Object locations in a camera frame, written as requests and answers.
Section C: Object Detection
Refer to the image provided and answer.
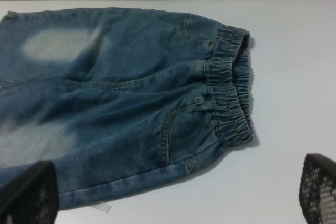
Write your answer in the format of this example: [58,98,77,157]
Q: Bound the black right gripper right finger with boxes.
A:
[299,153,335,223]

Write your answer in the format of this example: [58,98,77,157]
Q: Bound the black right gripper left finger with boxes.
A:
[1,161,59,223]

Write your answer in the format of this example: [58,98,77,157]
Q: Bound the blue children's denim shorts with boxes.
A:
[1,8,253,209]

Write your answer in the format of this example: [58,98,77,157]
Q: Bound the clear tape strip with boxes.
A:
[91,201,111,213]

